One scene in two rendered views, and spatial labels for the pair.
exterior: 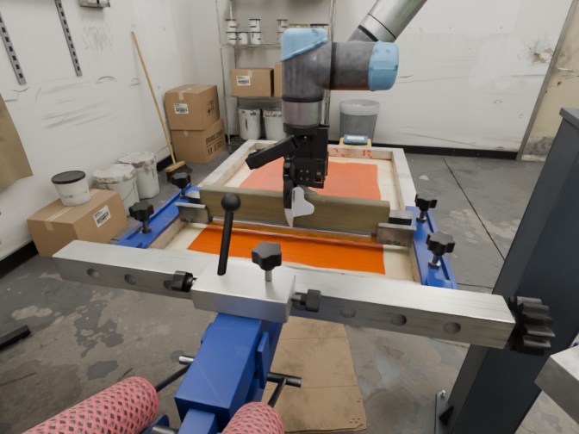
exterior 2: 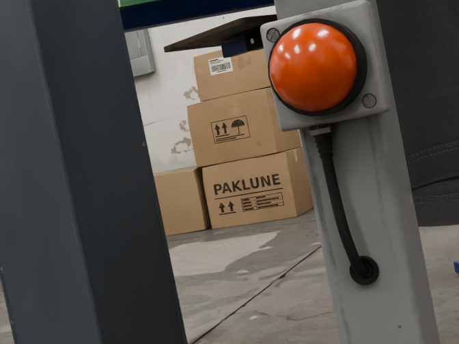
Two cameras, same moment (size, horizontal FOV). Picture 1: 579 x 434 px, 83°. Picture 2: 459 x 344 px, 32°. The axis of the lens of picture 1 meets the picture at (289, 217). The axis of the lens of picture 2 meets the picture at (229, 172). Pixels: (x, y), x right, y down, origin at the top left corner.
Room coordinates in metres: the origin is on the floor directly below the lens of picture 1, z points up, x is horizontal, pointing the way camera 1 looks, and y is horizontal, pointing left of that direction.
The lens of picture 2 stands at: (1.74, -0.26, 0.63)
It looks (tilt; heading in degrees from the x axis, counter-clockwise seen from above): 3 degrees down; 192
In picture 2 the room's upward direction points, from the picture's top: 11 degrees counter-clockwise
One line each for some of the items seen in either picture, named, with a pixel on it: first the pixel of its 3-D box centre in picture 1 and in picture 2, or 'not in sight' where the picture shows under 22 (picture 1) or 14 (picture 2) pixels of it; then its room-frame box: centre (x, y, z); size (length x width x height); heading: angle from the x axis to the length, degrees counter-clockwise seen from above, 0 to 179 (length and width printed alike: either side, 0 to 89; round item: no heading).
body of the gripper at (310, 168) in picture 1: (305, 154); not in sight; (0.61, -0.03, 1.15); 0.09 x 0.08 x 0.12; 78
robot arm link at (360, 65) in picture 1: (361, 65); not in sight; (0.62, -0.13, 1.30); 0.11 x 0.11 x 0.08; 85
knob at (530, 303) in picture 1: (513, 323); not in sight; (0.31, -0.30, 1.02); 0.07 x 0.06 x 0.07; 168
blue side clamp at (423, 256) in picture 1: (423, 251); not in sight; (0.53, -0.27, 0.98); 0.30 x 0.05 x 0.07; 168
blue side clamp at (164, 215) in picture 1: (169, 222); not in sight; (0.64, 0.28, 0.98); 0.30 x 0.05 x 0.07; 168
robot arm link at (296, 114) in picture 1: (302, 112); not in sight; (0.62, -0.02, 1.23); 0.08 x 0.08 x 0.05
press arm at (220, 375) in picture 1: (233, 347); not in sight; (0.27, 0.07, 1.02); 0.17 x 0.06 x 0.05; 168
